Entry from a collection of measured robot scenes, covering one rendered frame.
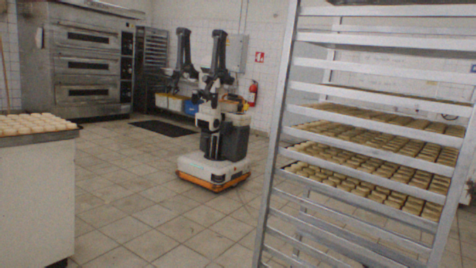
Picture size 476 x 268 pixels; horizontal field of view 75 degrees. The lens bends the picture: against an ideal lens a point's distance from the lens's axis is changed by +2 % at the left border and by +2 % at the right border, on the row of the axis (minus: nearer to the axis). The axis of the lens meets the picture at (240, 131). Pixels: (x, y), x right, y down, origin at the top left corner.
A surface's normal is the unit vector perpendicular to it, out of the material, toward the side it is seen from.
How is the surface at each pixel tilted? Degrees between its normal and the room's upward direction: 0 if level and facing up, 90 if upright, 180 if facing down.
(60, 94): 91
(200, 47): 90
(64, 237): 90
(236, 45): 90
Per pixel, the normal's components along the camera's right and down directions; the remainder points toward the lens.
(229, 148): -0.55, 0.13
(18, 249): 0.80, 0.23
